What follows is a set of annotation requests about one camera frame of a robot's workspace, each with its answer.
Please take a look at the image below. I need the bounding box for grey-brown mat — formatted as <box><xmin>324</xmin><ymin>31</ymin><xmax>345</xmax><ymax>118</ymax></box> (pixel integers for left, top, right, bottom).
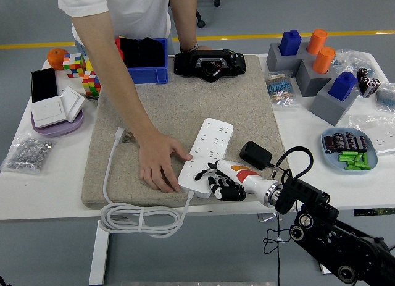
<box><xmin>81</xmin><ymin>54</ymin><xmax>294</xmax><ymax>210</ymax></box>

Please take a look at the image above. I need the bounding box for black plug with cord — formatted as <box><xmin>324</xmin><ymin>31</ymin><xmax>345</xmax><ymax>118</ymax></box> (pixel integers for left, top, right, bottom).
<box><xmin>239</xmin><ymin>140</ymin><xmax>302</xmax><ymax>286</ymax></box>

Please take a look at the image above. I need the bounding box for white wall switch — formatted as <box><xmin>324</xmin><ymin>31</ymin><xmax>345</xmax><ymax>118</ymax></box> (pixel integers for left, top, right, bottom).
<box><xmin>60</xmin><ymin>86</ymin><xmax>86</xmax><ymax>124</ymax></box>
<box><xmin>30</xmin><ymin>96</ymin><xmax>67</xmax><ymax>128</ymax></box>

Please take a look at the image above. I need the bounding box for bag of metal nuts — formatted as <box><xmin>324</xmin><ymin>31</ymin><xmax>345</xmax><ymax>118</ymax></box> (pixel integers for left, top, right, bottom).
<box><xmin>0</xmin><ymin>133</ymin><xmax>58</xmax><ymax>175</ymax></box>

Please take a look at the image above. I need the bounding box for grey peg holder block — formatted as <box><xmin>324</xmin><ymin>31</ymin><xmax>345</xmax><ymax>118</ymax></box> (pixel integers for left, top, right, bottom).
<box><xmin>295</xmin><ymin>59</ymin><xmax>337</xmax><ymax>98</ymax></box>
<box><xmin>265</xmin><ymin>41</ymin><xmax>312</xmax><ymax>73</ymax></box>
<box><xmin>309</xmin><ymin>78</ymin><xmax>360</xmax><ymax>127</ymax></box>

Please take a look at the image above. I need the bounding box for multicoloured puzzle cube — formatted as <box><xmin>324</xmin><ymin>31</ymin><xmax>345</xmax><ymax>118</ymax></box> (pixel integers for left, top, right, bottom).
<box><xmin>62</xmin><ymin>53</ymin><xmax>86</xmax><ymax>79</ymax></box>
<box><xmin>81</xmin><ymin>70</ymin><xmax>102</xmax><ymax>98</ymax></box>

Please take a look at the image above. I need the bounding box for black table control panel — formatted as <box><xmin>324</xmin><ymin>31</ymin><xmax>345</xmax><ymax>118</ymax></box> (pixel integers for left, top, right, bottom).
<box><xmin>354</xmin><ymin>208</ymin><xmax>395</xmax><ymax>217</ymax></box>

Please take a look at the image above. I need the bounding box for orange cylinder peg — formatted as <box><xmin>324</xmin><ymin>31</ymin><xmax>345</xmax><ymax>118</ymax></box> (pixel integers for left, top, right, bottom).
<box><xmin>312</xmin><ymin>46</ymin><xmax>336</xmax><ymax>74</ymax></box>
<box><xmin>306</xmin><ymin>28</ymin><xmax>328</xmax><ymax>55</ymax></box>

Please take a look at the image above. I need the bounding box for purple tray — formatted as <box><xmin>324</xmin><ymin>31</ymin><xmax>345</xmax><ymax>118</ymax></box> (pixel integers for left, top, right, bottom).
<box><xmin>30</xmin><ymin>108</ymin><xmax>84</xmax><ymax>137</ymax></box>

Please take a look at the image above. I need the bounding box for bagged white socket panel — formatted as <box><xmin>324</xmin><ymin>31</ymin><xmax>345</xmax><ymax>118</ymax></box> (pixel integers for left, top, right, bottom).
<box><xmin>347</xmin><ymin>114</ymin><xmax>395</xmax><ymax>156</ymax></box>

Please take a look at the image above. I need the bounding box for black red fabric bundle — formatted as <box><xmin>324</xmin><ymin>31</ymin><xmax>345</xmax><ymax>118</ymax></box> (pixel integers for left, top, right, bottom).
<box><xmin>114</xmin><ymin>36</ymin><xmax>165</xmax><ymax>68</ymax></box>

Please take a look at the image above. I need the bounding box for bag of blue resistors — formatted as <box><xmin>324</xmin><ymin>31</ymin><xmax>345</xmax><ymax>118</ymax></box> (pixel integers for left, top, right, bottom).
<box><xmin>375</xmin><ymin>82</ymin><xmax>395</xmax><ymax>111</ymax></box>

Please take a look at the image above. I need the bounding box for white power strip with cord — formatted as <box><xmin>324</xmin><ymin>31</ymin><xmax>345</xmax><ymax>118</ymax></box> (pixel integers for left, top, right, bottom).
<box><xmin>98</xmin><ymin>117</ymin><xmax>235</xmax><ymax>239</ymax></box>

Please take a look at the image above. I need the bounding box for clear bag of small parts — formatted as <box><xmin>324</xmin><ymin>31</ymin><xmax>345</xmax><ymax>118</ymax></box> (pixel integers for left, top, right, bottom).
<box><xmin>333</xmin><ymin>49</ymin><xmax>376</xmax><ymax>75</ymax></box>

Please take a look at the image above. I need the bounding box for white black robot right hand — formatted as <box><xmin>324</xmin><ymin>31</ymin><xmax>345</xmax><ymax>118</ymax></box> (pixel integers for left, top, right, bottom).
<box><xmin>194</xmin><ymin>159</ymin><xmax>275</xmax><ymax>203</ymax></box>

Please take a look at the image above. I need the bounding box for green battery pile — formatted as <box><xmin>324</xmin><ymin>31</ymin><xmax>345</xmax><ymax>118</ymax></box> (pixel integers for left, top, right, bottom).
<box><xmin>338</xmin><ymin>151</ymin><xmax>370</xmax><ymax>171</ymax></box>

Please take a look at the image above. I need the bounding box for person's right hand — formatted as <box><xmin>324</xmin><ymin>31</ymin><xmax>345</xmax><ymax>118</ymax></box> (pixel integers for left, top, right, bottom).
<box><xmin>138</xmin><ymin>132</ymin><xmax>194</xmax><ymax>194</ymax></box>

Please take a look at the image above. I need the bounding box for orange fruit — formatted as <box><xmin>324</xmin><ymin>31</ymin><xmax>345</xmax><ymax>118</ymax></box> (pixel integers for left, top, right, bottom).
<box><xmin>46</xmin><ymin>48</ymin><xmax>69</xmax><ymax>71</ymax></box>

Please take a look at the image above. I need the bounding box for light blue tray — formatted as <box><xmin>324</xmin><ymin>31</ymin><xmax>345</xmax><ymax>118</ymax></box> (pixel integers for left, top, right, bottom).
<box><xmin>320</xmin><ymin>127</ymin><xmax>378</xmax><ymax>175</ymax></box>

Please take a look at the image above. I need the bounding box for blue plastic bin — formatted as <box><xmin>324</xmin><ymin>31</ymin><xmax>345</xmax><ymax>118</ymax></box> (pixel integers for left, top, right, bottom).
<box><xmin>115</xmin><ymin>37</ymin><xmax>170</xmax><ymax>85</ymax></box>

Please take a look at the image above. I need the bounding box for blue square peg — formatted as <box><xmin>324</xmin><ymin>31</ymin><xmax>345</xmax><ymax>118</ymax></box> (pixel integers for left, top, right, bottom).
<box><xmin>327</xmin><ymin>71</ymin><xmax>358</xmax><ymax>101</ymax></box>
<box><xmin>279</xmin><ymin>29</ymin><xmax>302</xmax><ymax>56</ymax></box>

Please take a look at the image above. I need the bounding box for black smartphone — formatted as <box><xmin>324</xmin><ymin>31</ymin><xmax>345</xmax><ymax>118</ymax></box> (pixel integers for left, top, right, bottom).
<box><xmin>30</xmin><ymin>67</ymin><xmax>59</xmax><ymax>104</ymax></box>

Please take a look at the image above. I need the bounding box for black electronic housing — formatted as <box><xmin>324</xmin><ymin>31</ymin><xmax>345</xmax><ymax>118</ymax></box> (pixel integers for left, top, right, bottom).
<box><xmin>172</xmin><ymin>49</ymin><xmax>247</xmax><ymax>83</ymax></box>

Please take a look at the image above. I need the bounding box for person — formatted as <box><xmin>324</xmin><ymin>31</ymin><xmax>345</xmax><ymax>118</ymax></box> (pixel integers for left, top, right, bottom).
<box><xmin>54</xmin><ymin>0</ymin><xmax>172</xmax><ymax>55</ymax></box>

